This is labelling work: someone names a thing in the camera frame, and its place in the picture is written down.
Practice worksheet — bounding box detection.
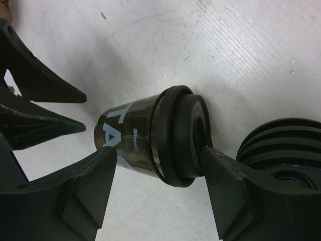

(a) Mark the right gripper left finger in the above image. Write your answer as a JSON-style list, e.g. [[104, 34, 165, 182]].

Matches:
[[1, 138, 117, 240]]

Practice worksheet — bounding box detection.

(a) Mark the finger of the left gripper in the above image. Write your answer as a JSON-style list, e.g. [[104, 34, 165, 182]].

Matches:
[[1, 19, 87, 103], [1, 86, 86, 150]]

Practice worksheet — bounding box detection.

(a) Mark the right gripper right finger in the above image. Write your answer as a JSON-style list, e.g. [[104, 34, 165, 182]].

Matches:
[[202, 146, 320, 240]]

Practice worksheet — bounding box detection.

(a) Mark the black coffee cup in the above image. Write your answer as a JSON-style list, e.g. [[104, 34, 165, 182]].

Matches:
[[94, 95, 158, 177]]

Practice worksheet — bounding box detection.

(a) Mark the black cup lid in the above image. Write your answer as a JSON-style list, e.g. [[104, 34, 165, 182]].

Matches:
[[145, 85, 213, 188]]

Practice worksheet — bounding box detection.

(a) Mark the stack of black lids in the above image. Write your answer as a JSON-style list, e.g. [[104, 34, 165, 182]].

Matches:
[[236, 118, 320, 191]]

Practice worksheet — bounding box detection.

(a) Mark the brown cardboard cup carrier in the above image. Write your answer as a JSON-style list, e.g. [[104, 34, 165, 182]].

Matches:
[[0, 0, 13, 22]]

